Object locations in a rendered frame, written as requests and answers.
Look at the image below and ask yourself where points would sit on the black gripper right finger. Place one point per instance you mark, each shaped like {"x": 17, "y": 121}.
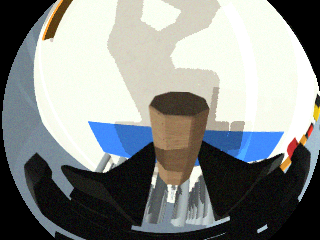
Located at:
{"x": 229, "y": 179}

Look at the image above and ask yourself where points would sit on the small red cube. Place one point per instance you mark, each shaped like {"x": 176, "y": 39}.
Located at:
{"x": 292, "y": 146}

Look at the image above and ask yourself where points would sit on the yellow block with dark grey end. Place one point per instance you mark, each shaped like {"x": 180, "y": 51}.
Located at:
{"x": 316, "y": 113}

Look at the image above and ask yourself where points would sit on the light blue flat strip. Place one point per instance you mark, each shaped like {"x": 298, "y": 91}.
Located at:
{"x": 125, "y": 140}

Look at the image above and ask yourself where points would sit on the orange rectangular block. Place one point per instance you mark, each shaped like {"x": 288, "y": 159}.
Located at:
{"x": 54, "y": 22}
{"x": 287, "y": 162}

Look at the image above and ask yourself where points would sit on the red-handled screwdriver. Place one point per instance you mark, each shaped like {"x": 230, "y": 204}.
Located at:
{"x": 309, "y": 130}

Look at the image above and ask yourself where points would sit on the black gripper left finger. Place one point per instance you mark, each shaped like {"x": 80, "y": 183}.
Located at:
{"x": 125, "y": 186}

